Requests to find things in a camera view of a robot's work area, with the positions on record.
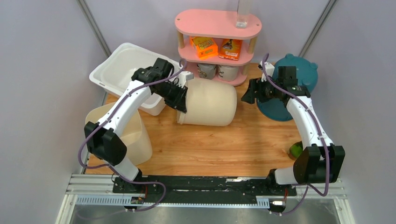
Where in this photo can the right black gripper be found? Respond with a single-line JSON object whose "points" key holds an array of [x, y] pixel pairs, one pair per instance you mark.
{"points": [[255, 84]]}

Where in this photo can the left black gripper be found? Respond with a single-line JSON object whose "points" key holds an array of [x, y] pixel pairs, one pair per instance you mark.
{"points": [[179, 102]]}

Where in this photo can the teal plastic bucket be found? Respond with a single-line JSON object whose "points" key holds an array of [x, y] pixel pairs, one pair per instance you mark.
{"points": [[293, 74]]}

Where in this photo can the beige round bucket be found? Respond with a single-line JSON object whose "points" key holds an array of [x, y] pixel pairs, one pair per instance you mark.
{"points": [[208, 103]]}

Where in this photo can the beige square waste bin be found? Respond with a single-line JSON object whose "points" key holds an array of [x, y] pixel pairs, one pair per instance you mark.
{"points": [[134, 136]]}

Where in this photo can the white square plastic bin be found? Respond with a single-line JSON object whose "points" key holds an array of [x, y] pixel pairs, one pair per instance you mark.
{"points": [[114, 74]]}

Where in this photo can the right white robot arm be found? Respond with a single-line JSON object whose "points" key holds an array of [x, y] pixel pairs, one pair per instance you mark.
{"points": [[321, 160]]}

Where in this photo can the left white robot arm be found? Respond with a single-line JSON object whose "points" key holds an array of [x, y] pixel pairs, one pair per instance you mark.
{"points": [[103, 137]]}

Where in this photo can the grey cartoon cup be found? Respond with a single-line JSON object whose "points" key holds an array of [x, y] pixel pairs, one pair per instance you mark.
{"points": [[206, 71], [227, 73]]}

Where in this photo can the orange snack box right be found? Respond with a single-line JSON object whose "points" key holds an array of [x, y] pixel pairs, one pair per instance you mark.
{"points": [[230, 49]]}

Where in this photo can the orange snack box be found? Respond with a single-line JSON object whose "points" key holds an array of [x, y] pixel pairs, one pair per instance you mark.
{"points": [[205, 47], [230, 49]]}

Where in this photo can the pink three-tier shelf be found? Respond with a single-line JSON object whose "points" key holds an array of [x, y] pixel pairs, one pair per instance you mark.
{"points": [[218, 25]]}

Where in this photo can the orange snack box left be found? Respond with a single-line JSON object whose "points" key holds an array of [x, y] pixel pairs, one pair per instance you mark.
{"points": [[205, 47]]}

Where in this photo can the green bottle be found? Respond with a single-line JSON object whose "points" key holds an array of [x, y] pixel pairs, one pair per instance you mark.
{"points": [[295, 150]]}

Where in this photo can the clear glass bottle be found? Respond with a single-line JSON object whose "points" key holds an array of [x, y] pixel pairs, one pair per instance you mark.
{"points": [[243, 12]]}

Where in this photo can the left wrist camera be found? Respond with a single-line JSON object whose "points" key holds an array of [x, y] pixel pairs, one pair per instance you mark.
{"points": [[185, 76]]}

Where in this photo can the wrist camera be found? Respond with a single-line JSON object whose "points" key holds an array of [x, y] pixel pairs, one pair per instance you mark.
{"points": [[267, 70], [185, 76]]}

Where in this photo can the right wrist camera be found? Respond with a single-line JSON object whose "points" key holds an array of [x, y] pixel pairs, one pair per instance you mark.
{"points": [[267, 70]]}

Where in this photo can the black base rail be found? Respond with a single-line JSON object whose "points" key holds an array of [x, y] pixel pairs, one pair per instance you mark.
{"points": [[206, 191]]}

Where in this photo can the aluminium frame rail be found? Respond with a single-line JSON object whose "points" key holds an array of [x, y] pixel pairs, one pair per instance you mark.
{"points": [[97, 190]]}

